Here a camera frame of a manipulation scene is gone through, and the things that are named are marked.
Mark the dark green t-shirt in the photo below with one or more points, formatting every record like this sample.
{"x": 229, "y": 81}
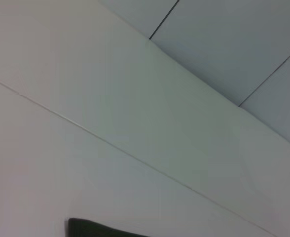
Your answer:
{"x": 93, "y": 228}

